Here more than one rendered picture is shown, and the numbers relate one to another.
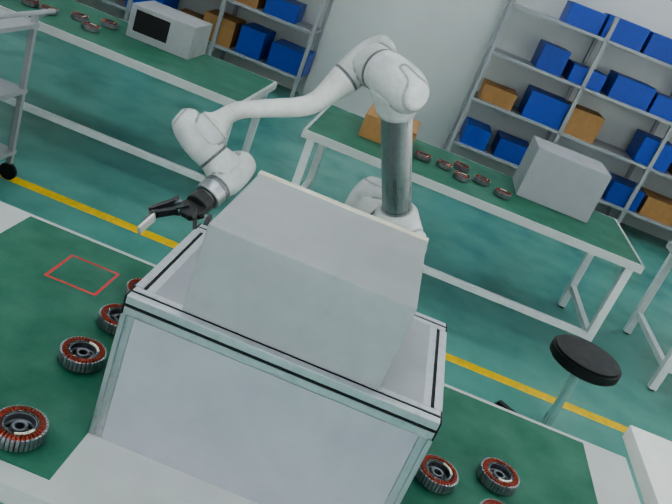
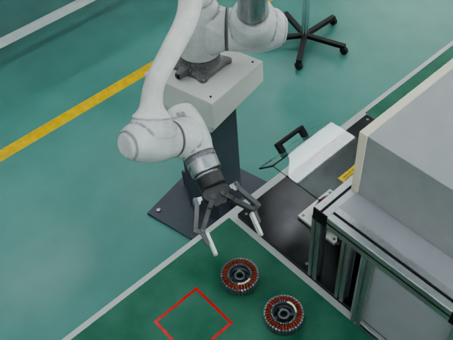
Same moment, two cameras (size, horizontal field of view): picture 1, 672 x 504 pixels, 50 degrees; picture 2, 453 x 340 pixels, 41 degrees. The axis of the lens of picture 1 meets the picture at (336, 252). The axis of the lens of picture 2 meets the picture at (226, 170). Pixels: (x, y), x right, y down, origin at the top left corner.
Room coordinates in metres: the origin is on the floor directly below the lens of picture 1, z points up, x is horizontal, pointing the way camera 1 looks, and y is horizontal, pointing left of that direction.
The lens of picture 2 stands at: (1.11, 1.08, 2.30)
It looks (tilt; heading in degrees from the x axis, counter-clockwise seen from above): 49 degrees down; 321
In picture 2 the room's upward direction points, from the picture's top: 5 degrees counter-clockwise
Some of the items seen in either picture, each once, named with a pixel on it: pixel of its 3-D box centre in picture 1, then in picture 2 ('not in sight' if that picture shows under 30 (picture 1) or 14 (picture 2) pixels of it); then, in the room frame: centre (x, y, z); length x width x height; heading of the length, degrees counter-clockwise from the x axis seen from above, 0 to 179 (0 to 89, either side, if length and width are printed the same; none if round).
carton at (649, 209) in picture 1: (655, 206); not in sight; (7.97, -3.07, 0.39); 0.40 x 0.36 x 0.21; 178
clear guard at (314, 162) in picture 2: not in sight; (330, 169); (1.76, 0.17, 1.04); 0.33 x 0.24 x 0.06; 179
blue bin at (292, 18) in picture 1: (285, 8); not in sight; (8.05, 1.48, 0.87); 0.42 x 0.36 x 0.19; 1
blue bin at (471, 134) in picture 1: (475, 133); not in sight; (8.00, -0.94, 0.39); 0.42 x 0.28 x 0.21; 0
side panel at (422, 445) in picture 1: (401, 455); not in sight; (1.35, -0.31, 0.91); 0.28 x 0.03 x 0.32; 179
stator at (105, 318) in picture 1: (119, 319); (283, 315); (1.64, 0.48, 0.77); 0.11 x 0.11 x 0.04
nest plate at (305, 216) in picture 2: not in sight; (331, 216); (1.76, 0.13, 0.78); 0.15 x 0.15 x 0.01; 89
